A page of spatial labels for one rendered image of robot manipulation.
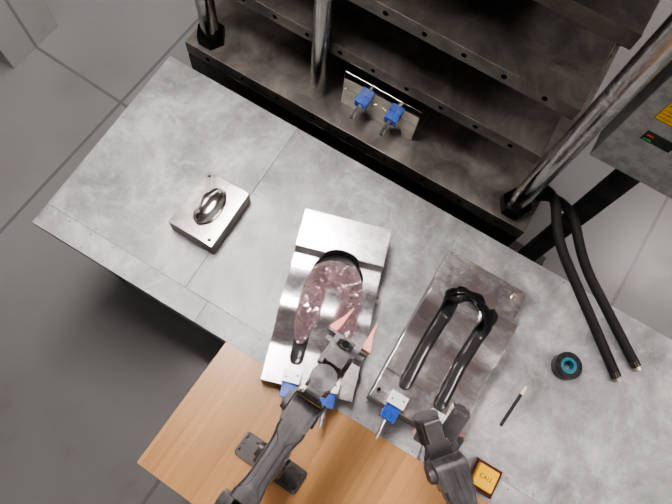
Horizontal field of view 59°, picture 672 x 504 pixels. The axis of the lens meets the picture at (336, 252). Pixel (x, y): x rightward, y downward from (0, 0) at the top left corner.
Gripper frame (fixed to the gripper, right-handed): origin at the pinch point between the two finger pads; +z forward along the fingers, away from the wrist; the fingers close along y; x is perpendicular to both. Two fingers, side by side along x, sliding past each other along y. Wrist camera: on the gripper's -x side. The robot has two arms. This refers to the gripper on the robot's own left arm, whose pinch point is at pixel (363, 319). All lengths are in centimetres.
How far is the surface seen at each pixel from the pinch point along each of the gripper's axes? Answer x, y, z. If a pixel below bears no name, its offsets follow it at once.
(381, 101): 27, 33, 69
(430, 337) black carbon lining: 30.5, -18.0, 14.3
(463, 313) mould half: 25.5, -21.7, 23.9
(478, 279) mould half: 33, -21, 38
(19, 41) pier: 108, 204, 47
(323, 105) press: 39, 51, 64
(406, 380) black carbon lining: 31.1, -18.6, 0.5
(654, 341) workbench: 38, -76, 55
